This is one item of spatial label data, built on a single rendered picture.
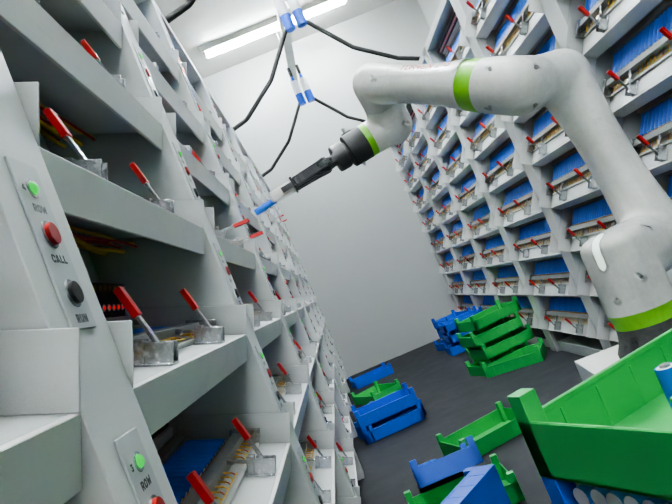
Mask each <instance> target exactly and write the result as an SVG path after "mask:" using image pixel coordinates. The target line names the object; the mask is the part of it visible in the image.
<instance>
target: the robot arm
mask: <svg viewBox="0 0 672 504"><path fill-rule="evenodd" d="M352 85H353V90H354V93H355V95H356V97H357V98H358V100H359V102H360V104H361V105H362V107H363V109H364V111H365V113H366V116H367V120H366V121H365V122H363V123H362V124H360V125H359V126H357V127H355V128H354V129H352V130H348V131H346V130H345V128H342V129H341V130H342V132H343V134H342V135H341V136H340V142H341V143H340V142H337V143H335V144H333V145H332V146H330V147H329V148H328V151H329V154H330V156H328V157H326V158H325V157H322V158H320V159H319V160H318V161H316V162H315V163H313V164H312V165H310V166H309V167H307V168H306V169H304V170H303V171H301V172H299V173H298V174H296V175H295V176H293V177H292V178H291V177H289V181H287V182H285V183H284V184H282V185H280V186H279V187H277V188H275V189H274V190H272V191H270V192H269V193H268V195H269V197H270V198H271V200H272V202H273V203H275V202H277V203H278V202H279V201H281V200H283V199H284V198H286V197H288V196H289V195H291V194H292V193H294V192H297V193H299V191H298V190H301V189H302V188H304V187H306V186H307V185H309V184H311V183H313V182H314V181H316V180H318V179H320V178H321V177H324V176H326V175H327V174H329V173H331V172H332V169H333V168H334V167H336V166H337V167H338V169H339V170H340V171H342V172H343V171H345V170H346V169H348V168H350V167H351V166H352V165H353V164H354V165H355V166H359V165H361V164H363V165H364V166H365V165H366V161H367V160H369V159H371V158H372V157H374V156H375V155H377V154H379V153H380V152H382V151H384V150H386V149H388V148H391V147H393V146H397V145H400V144H402V143H403V142H405V141H406V140H407V139H408V137H409V136H410V134H411V131H412V119H411V116H410V114H409V112H408V111H407V109H406V107H405V105H404V104H423V105H433V106H441V107H447V108H452V109H457V110H463V111H469V112H476V113H484V114H493V115H504V116H521V115H525V114H528V113H530V112H532V111H534V110H537V109H539V108H541V107H546V108H547V109H548V111H549V112H550V113H551V114H552V116H553V117H554V118H555V120H556V121H557V122H558V124H559V125H560V126H561V128H562V129H563V130H564V132H565V133H566V135H567V136H568V138H569V139H570V140H571V142H572V143H573V145H574V146H575V148H576V149H577V151H578V153H579V154H580V156H581V157H582V159H583V161H584V162H585V164H586V165H587V167H588V169H589V170H590V172H591V174H592V176H593V177H594V179H595V181H596V183H597V185H598V186H599V188H600V190H601V192H602V194H603V196H604V198H605V200H606V202H607V204H608V206H609V208H610V210H611V212H612V214H613V216H614V218H615V220H616V222H617V225H615V226H613V227H611V228H609V229H607V230H605V231H603V232H601V233H599V234H597V235H595V236H593V237H592V238H590V239H589V240H588V241H586V242H585V243H584V244H583V245H582V247H581V251H580V254H581V258H582V260H583V262H584V265H585V267H586V270H587V272H588V274H589V277H590V279H591V281H592V284H593V286H594V288H595V291H596V293H597V295H598V297H599V300H600V302H601V304H602V307H603V309H604V311H605V314H606V316H607V318H608V320H609V321H610V322H611V323H612V325H613V326H614V328H615V330H616V333H617V336H618V343H619V347H618V356H619V359H621V358H623V357H625V356H626V355H628V354H630V353H631V352H633V351H635V350H636V349H638V348H640V347H641V346H643V345H645V344H646V343H648V342H650V341H651V340H653V339H655V338H656V337H658V336H660V335H661V334H663V333H665V332H666V331H668V330H670V329H671V328H672V284H671V282H670V280H669V277H668V275H667V273H666V272H667V271H669V270H670V269H672V200H671V198H670V197H669V196H668V195H667V193H666V192H665V191H664V190H663V188H662V187H661V186H660V185H659V183H658V182H657V181H656V179H655V178H654V177H653V175H652V174H651V172H650V171H649V170H648V168H647V167H646V165H645V164H644V163H643V161H642V160H641V158H640V157H639V155H638V154H637V152H636V151H635V149H634V148H633V146H632V145H631V143H630V141H629V140H628V138H627V137H626V135H625V133H624V132H623V130H622V128H621V127H620V125H619V123H618V121H617V120H616V118H615V116H614V114H613V112H612V110H611V109H610V107H609V105H608V103H607V101H606V99H605V97H604V95H603V93H602V91H601V89H600V87H599V85H598V83H597V80H596V78H595V76H594V74H593V71H592V69H591V67H590V64H589V62H588V60H587V59H586V58H585V57H584V56H583V55H582V54H581V53H579V52H578V51H575V50H572V49H567V48H562V49H556V50H553V51H550V52H547V53H543V54H538V55H508V56H493V57H482V58H473V59H467V58H465V59H461V60H456V61H450V62H443V63H434V64H396V65H395V64H387V63H381V62H368V63H365V64H363V65H362V66H360V67H359V68H358V69H357V71H356V72H355V74H354V77H353V82H352Z"/></svg>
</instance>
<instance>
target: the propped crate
mask: <svg viewBox="0 0 672 504"><path fill-rule="evenodd" d="M465 439H466V442H467V444H468V446H466V444H465V442H464V443H462V444H460V445H459V446H460V450H458V451H456V452H453V453H451V454H449V455H446V456H444V457H442V458H439V459H437V460H435V461H432V462H430V463H428V464H425V465H423V466H421V467H418V465H417V462H416V460H415V459H414V460H411V461H409V463H410V468H411V470H412V472H413V475H414V477H415V480H416V482H417V485H418V487H419V489H422V488H424V487H427V486H429V485H431V484H434V483H436V482H438V481H441V480H443V479H445V478H448V477H450V476H452V475H455V474H457V473H459V472H462V471H464V470H465V469H466V468H470V467H473V466H476V465H478V464H480V463H482V462H484V461H483V458H482V456H481V454H480V452H479V450H478V448H477V446H476V443H475V441H474V439H473V437H472V435H470V436H468V437H466V438H465Z"/></svg>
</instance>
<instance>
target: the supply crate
mask: <svg viewBox="0 0 672 504"><path fill-rule="evenodd" d="M665 362H672V328H671V329H670V330H668V331H666V332H665V333H663V334H661V335H660V336H658V337H656V338H655V339H653V340H651V341H650V342H648V343H646V344H645V345H643V346H641V347H640V348H638V349H636V350H635V351H633V352H631V353H630V354H628V355H626V356H625V357H623V358H621V359H620V360H618V361H616V362H615V363H613V364H611V365H610V366H608V367H606V368H605V369H603V370H601V371H600V372H598V373H596V374H595V375H593V376H591V377H590V378H588V379H586V380H585V381H583V382H581V383H580V384H578V385H576V386H575V387H573V388H571V389H570V390H568V391H566V392H565V393H563V394H561V395H559V396H558V397H556V398H554V399H553V400H551V401H549V402H548V403H546V404H544V405H543V406H542V405H541V403H540V401H539V398H538V396H537V394H536V392H535V389H534V388H521V389H519V390H517V391H515V392H514V393H512V394H510V395H508V396H507V399H508V401H509V404H510V406H511V408H512V411H513V413H514V415H515V418H516V420H517V422H518V425H519V427H520V430H521V432H522V434H523V437H524V439H525V441H526V444H527V446H528V448H529V451H530V453H531V455H532V458H533V460H534V462H535V465H536V467H537V469H538V472H539V475H540V476H541V477H546V478H551V479H557V480H562V481H567V482H573V483H578V484H583V485H589V486H594V487H599V488H605V489H610V490H615V491H621V492H626V493H632V494H637V495H642V496H648V497H653V498H658V499H664V500H669V501H672V410H671V407H670V405H669V403H668V401H667V398H666V396H665V394H664V392H663V389H662V387H661V385H660V382H659V380H658V378H657V376H656V373H655V371H654V369H655V368H656V367H657V366H659V365H660V364H661V363H665Z"/></svg>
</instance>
